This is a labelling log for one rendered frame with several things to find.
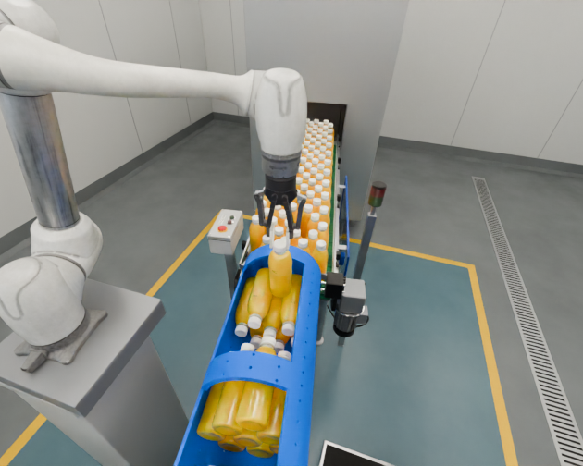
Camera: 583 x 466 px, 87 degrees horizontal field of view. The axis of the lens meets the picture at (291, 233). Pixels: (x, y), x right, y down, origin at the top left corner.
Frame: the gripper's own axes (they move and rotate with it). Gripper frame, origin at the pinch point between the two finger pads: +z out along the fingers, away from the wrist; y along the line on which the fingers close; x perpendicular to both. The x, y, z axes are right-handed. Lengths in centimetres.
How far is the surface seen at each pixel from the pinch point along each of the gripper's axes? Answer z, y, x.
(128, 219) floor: 138, -183, 164
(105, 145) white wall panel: 93, -237, 235
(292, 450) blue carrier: 18.8, 10.0, -43.8
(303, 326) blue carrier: 18.3, 9.3, -15.1
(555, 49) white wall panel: -6, 264, 387
